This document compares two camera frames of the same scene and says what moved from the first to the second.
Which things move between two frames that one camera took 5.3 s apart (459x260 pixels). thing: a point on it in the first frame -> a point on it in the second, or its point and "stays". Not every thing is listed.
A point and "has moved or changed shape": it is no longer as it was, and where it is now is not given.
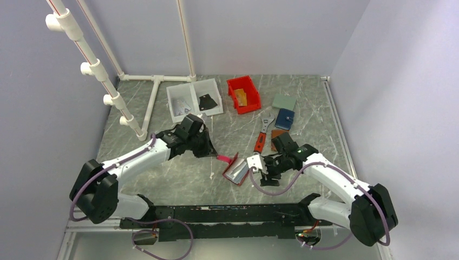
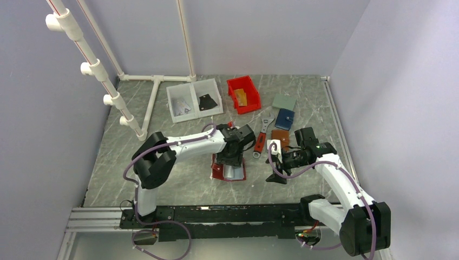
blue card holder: x=284 y=118 stays
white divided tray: x=198 y=97 stays
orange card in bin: x=241 y=96 stays
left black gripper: x=208 y=149 -> x=235 y=161
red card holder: x=237 y=169 has moved or changed shape
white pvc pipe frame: x=60 y=19 stays
